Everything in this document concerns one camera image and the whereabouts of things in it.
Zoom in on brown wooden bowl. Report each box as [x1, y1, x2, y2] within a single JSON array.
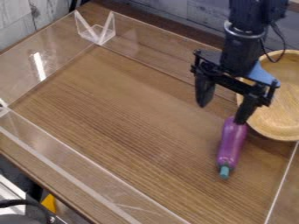
[[247, 50, 299, 142]]

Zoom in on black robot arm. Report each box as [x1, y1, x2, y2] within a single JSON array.
[[191, 0, 288, 125]]

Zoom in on purple toy eggplant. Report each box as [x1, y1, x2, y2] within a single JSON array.
[[216, 117, 248, 179]]

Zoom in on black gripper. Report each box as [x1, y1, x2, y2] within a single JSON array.
[[191, 36, 280, 125]]

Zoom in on clear acrylic corner bracket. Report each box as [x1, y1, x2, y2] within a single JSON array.
[[74, 11, 116, 46]]

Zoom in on clear acrylic tray walls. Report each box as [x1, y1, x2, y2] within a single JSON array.
[[0, 3, 299, 224]]

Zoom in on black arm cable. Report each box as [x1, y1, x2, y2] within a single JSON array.
[[258, 22, 287, 64]]

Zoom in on yellow and black device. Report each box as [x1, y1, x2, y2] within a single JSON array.
[[24, 194, 82, 224]]

